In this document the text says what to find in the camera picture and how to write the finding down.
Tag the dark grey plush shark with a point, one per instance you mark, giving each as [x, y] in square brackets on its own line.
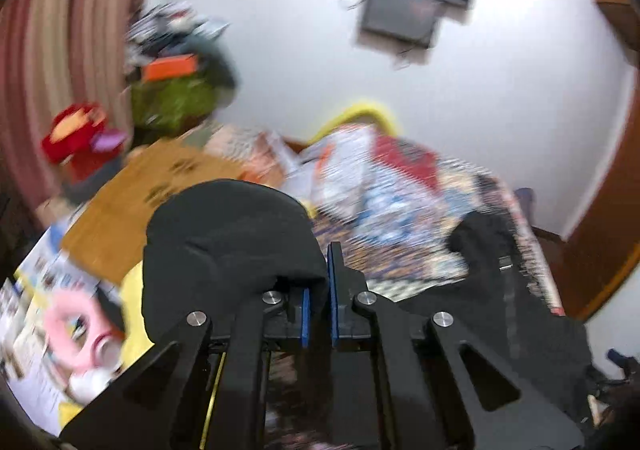
[217, 68]

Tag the green patterned bag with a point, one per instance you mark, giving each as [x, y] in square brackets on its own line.
[172, 105]

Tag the brown wooden door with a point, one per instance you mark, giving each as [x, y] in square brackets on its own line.
[603, 249]

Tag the yellow printed garment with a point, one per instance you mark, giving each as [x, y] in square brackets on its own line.
[89, 345]

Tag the dark box under television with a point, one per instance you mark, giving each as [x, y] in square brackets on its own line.
[410, 21]

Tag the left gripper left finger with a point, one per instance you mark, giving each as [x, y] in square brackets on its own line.
[287, 318]

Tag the black zip hoodie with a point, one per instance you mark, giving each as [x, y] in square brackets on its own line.
[214, 245]

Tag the red plush toy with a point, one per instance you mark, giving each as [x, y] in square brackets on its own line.
[80, 142]

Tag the patchwork patterned bedspread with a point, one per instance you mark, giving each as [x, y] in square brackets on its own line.
[392, 205]

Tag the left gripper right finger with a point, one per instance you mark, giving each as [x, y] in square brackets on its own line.
[352, 303]

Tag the striped curtain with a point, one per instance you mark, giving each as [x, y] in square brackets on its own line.
[56, 53]

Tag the orange box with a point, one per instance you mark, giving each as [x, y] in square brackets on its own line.
[169, 68]

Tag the brown patterned cloth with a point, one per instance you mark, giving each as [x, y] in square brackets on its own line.
[108, 238]

